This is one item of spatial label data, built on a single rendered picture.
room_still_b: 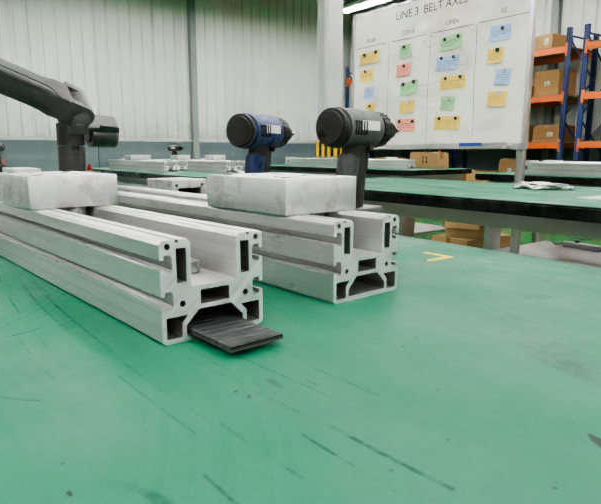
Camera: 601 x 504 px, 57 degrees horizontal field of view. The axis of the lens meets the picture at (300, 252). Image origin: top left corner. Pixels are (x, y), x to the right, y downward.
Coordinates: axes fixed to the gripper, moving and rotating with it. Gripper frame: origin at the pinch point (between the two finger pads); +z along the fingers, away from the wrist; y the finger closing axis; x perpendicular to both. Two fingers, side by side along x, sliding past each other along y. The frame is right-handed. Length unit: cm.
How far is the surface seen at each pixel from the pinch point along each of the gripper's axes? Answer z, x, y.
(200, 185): -6.2, -19.7, 20.5
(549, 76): -147, 360, 978
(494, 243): 53, 85, 335
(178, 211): -5, -56, -6
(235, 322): 1, -89, -19
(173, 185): -6.5, -20.1, 13.7
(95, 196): -8, -56, -17
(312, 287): 0, -85, -6
